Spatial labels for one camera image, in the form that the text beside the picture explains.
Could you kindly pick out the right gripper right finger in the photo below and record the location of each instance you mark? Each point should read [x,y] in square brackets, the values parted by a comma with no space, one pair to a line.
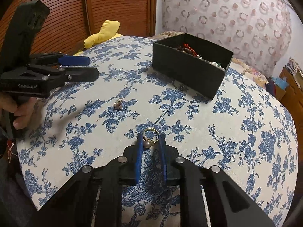
[208,197]

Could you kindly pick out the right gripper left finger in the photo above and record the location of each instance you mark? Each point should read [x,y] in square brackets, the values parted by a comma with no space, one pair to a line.
[93,196]

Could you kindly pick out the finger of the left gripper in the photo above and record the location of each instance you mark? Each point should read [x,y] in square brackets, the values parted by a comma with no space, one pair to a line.
[81,74]
[68,60]

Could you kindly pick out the black jewelry box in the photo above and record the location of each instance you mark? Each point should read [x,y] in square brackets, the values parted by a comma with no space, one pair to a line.
[193,61]

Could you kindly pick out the left hand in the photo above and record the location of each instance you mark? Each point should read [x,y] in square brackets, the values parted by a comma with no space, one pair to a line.
[22,114]

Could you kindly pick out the brown louvered wardrobe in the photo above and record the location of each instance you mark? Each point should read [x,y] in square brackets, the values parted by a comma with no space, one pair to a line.
[72,21]

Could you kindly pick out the yellow Pikachu plush toy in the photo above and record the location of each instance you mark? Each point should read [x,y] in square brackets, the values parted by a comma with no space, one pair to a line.
[108,31]

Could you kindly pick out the wooden sideboard cabinet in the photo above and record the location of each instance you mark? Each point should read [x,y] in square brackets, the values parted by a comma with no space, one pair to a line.
[291,97]

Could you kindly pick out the floral beige bed blanket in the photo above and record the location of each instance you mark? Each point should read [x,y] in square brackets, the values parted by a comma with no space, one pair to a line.
[249,72]

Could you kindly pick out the blue plastic bag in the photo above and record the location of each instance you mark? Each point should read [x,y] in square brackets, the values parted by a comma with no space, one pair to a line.
[282,83]

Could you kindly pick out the patterned pink lace curtain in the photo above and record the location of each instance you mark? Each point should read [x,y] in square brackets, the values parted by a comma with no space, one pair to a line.
[258,32]

